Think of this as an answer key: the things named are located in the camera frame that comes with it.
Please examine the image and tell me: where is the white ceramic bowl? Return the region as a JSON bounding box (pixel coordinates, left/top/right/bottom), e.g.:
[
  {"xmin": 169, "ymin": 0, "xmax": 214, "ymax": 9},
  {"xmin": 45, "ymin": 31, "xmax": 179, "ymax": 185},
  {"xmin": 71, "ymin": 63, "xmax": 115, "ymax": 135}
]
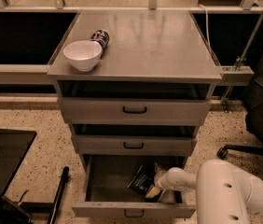
[{"xmin": 63, "ymin": 40, "xmax": 103, "ymax": 71}]

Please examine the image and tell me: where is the blue patterned can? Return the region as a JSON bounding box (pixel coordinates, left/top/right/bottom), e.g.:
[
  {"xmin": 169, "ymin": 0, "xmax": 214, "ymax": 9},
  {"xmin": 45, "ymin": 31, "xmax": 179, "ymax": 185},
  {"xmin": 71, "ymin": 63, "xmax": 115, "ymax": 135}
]
[{"xmin": 90, "ymin": 29, "xmax": 110, "ymax": 49}]

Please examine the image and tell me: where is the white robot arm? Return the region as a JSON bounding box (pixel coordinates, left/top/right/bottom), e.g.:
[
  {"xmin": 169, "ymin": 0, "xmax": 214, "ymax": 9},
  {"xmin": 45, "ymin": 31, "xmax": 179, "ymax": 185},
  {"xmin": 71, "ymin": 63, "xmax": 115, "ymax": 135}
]
[{"xmin": 145, "ymin": 160, "xmax": 263, "ymax": 224}]

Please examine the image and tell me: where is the grey middle drawer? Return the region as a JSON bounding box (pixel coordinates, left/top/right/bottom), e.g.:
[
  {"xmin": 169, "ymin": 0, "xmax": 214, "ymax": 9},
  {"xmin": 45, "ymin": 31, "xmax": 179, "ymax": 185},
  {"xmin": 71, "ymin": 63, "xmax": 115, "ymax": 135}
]
[{"xmin": 72, "ymin": 124, "xmax": 197, "ymax": 156}]

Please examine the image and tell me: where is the white cable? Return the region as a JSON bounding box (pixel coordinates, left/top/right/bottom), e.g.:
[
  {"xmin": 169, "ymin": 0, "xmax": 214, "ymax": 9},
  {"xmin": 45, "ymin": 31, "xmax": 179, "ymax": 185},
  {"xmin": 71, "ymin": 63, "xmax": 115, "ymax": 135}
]
[{"xmin": 197, "ymin": 4, "xmax": 214, "ymax": 56}]

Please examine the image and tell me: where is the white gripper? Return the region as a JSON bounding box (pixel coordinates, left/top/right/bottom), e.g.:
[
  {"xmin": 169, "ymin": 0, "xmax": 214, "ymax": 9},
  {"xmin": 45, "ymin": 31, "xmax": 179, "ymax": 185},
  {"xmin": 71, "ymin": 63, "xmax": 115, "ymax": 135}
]
[{"xmin": 145, "ymin": 162, "xmax": 197, "ymax": 199}]

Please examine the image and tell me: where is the black pole on floor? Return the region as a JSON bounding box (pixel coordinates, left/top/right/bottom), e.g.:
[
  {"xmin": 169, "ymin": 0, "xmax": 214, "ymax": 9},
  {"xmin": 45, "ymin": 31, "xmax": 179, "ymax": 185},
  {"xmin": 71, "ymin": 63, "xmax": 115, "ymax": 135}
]
[{"xmin": 47, "ymin": 166, "xmax": 69, "ymax": 224}]

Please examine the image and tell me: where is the grey top drawer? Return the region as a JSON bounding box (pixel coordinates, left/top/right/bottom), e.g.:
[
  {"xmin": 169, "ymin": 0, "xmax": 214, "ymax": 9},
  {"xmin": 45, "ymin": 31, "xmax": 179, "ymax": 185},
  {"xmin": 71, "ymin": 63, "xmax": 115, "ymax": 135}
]
[{"xmin": 57, "ymin": 80, "xmax": 210, "ymax": 126}]

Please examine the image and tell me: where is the grey metal drawer cabinet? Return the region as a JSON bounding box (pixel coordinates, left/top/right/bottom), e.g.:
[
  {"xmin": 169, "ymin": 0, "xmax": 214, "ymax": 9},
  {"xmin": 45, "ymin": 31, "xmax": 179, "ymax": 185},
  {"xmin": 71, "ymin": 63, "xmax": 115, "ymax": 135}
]
[{"xmin": 46, "ymin": 8, "xmax": 223, "ymax": 219}]

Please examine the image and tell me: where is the grey drawer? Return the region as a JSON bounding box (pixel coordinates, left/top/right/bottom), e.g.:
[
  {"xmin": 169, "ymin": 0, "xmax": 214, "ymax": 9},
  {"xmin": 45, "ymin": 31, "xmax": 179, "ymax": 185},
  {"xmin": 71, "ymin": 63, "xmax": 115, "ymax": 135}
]
[
  {"xmin": 57, "ymin": 80, "xmax": 210, "ymax": 126},
  {"xmin": 72, "ymin": 124, "xmax": 197, "ymax": 156},
  {"xmin": 73, "ymin": 155, "xmax": 195, "ymax": 218}
]

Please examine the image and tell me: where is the grey bottom drawer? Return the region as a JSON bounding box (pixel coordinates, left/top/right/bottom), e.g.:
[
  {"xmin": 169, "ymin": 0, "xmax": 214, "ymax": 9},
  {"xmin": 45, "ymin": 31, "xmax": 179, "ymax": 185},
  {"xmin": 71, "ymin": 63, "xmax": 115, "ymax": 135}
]
[{"xmin": 73, "ymin": 155, "xmax": 195, "ymax": 218}]

